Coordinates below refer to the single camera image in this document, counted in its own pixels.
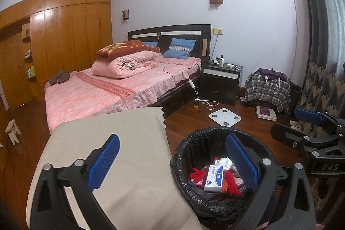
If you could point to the beige wall outlet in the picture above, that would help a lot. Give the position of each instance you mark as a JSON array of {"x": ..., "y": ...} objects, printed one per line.
[{"x": 217, "y": 31}]

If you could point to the white tissue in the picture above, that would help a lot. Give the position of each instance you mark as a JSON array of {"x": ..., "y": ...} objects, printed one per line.
[{"x": 225, "y": 162}]

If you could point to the black bag lined bin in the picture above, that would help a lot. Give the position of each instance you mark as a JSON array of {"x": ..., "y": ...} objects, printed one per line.
[{"x": 199, "y": 143}]

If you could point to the red mesh net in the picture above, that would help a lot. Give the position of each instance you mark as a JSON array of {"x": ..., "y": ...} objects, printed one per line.
[{"x": 231, "y": 184}]

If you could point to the white bottle with dark cap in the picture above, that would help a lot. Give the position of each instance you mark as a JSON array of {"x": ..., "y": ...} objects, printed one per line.
[{"x": 222, "y": 61}]

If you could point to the beige tablecloth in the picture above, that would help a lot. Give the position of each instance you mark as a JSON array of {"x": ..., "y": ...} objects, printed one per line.
[{"x": 140, "y": 165}]

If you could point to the white body scale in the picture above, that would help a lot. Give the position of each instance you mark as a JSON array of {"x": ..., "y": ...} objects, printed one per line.
[{"x": 225, "y": 117}]

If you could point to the white scale with dark top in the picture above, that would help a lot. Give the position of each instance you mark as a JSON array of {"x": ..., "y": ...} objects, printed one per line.
[{"x": 265, "y": 112}]

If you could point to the dark purple garment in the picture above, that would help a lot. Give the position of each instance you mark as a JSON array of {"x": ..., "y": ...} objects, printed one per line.
[{"x": 272, "y": 74}]

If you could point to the small wooden wall lamp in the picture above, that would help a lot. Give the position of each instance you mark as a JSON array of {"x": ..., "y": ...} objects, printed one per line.
[{"x": 125, "y": 14}]

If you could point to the black and white nightstand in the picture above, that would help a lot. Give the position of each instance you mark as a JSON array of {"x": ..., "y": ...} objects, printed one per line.
[{"x": 219, "y": 84}]

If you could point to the yellow power strip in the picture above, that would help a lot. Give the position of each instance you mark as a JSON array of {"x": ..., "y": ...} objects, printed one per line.
[{"x": 196, "y": 104}]

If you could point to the dark red patterned blanket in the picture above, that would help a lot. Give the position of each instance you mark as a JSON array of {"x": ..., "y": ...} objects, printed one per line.
[{"x": 121, "y": 48}]

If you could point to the bed with pink sheet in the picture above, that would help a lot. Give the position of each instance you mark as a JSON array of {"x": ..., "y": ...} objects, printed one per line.
[{"x": 89, "y": 95}]

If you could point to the blue pillow with patterned band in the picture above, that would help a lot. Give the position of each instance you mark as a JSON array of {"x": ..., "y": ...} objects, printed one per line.
[{"x": 179, "y": 48}]

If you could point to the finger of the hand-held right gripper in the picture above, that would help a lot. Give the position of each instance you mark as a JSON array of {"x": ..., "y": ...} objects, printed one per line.
[
  {"x": 285, "y": 134},
  {"x": 310, "y": 116}
]

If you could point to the white paper box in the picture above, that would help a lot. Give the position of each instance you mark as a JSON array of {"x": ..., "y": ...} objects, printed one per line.
[{"x": 296, "y": 125}]

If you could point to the plain blue pillow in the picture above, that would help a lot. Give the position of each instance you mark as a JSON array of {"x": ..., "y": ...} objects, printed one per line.
[{"x": 150, "y": 43}]

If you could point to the white and blue medicine box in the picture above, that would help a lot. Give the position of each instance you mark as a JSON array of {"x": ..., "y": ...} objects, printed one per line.
[{"x": 213, "y": 181}]

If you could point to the pink folded quilt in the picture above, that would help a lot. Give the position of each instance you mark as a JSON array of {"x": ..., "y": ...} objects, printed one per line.
[{"x": 118, "y": 65}]

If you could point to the patterned grey curtain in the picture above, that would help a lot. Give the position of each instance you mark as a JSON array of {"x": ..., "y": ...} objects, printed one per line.
[{"x": 318, "y": 30}]

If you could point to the white blanket controller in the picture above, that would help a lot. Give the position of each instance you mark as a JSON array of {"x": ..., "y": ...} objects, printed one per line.
[{"x": 192, "y": 84}]

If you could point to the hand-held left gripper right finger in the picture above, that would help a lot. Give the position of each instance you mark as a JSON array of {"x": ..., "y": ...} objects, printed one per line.
[{"x": 242, "y": 162}]

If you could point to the small wooden stool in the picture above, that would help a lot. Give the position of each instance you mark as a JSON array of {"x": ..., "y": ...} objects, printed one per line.
[{"x": 12, "y": 127}]

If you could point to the wooden wardrobe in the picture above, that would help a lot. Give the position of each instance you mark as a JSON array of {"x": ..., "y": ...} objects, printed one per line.
[{"x": 67, "y": 36}]

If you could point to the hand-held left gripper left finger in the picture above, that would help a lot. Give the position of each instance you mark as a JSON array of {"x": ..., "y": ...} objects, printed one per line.
[{"x": 103, "y": 162}]

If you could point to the plaid cloth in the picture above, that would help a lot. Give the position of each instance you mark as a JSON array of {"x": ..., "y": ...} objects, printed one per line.
[{"x": 266, "y": 90}]

